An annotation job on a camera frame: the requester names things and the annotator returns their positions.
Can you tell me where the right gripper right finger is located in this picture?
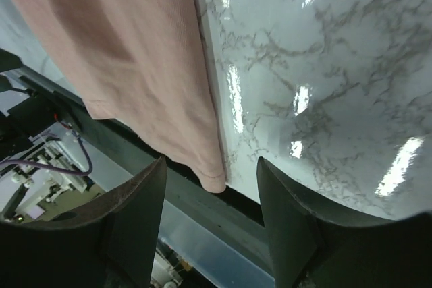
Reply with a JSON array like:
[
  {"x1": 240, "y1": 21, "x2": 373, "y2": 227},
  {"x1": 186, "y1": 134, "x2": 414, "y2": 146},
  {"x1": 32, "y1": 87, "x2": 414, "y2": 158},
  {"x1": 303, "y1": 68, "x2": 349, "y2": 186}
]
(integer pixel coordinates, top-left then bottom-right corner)
[{"x1": 256, "y1": 158, "x2": 405, "y2": 287}]

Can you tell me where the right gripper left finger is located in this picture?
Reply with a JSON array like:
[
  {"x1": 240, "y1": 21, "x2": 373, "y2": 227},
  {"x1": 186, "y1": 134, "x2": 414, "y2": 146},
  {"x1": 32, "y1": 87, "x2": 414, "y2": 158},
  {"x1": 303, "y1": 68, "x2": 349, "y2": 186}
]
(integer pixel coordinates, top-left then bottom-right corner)
[{"x1": 20, "y1": 158, "x2": 167, "y2": 287}]

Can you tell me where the pink t shirt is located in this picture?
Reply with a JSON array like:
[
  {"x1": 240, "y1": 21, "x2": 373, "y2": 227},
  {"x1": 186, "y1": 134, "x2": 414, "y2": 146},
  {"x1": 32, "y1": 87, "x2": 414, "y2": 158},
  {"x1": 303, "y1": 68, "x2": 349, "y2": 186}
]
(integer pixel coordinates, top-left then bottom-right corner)
[{"x1": 12, "y1": 0, "x2": 226, "y2": 193}]

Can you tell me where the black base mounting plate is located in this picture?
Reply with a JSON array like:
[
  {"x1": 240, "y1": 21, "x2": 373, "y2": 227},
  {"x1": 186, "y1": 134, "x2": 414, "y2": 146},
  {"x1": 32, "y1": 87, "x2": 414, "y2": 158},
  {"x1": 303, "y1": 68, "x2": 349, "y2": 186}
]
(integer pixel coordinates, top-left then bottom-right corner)
[{"x1": 0, "y1": 48, "x2": 277, "y2": 288}]

